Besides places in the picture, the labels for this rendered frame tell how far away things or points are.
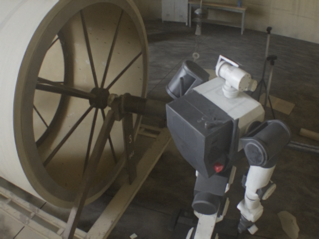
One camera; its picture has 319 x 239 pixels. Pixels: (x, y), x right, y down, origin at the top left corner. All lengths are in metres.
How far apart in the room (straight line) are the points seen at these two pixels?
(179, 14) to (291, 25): 3.91
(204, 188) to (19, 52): 1.07
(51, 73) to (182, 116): 2.64
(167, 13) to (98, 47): 6.52
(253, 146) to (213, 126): 0.14
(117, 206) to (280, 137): 1.54
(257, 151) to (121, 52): 2.07
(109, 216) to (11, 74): 1.26
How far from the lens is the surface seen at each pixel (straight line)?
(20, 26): 1.51
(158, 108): 1.72
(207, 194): 1.11
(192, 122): 0.83
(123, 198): 2.16
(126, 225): 2.22
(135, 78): 2.68
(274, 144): 0.82
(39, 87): 2.35
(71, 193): 1.91
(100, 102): 1.92
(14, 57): 1.39
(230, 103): 0.91
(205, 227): 1.68
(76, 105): 3.04
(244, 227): 1.46
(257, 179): 0.97
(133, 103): 1.78
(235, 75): 0.86
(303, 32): 9.67
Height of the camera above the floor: 1.80
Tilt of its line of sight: 32 degrees down
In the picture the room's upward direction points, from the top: straight up
